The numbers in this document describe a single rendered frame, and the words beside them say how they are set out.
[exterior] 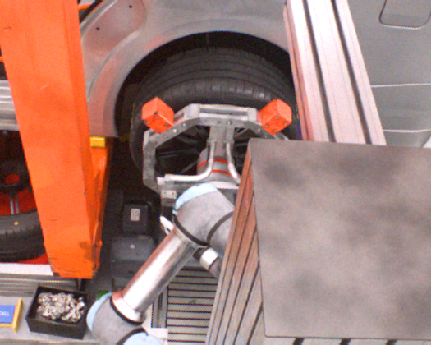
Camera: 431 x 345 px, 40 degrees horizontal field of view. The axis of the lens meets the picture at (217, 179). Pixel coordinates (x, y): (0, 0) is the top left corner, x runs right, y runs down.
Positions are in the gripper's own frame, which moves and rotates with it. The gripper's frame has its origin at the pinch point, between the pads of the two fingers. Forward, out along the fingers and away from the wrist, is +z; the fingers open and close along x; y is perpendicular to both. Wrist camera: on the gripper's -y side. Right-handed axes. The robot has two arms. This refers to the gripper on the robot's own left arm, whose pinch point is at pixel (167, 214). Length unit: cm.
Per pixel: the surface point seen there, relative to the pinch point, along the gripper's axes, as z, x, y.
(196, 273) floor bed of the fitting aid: 4, 26, 77
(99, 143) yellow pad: 51, 9, 12
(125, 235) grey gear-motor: 25, 1, 44
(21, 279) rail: 40, -42, 49
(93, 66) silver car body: 53, 10, -26
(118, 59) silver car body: 44, 15, -33
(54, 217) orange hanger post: 18.8, -32.8, -9.2
